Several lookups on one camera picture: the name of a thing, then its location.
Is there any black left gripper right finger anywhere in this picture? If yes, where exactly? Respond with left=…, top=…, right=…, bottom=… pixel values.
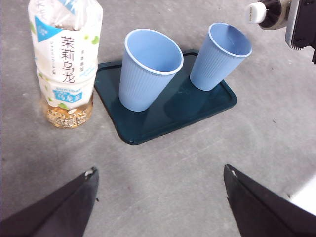
left=223, top=164, right=316, bottom=237

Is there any blue ribbed cup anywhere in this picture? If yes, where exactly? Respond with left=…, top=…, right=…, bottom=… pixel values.
left=189, top=22, right=253, bottom=92
left=118, top=28, right=185, bottom=112

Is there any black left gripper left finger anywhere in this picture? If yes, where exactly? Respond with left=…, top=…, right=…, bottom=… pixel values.
left=0, top=166, right=100, bottom=237

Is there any dark tea bottle beige label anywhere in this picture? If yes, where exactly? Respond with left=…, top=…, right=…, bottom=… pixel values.
left=245, top=0, right=294, bottom=31

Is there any dark teal rectangular tray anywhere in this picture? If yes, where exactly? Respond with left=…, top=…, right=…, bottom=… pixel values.
left=94, top=49, right=237, bottom=146

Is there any jasmine oolong tea bottle white label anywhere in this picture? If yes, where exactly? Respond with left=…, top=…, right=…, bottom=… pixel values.
left=27, top=0, right=104, bottom=130

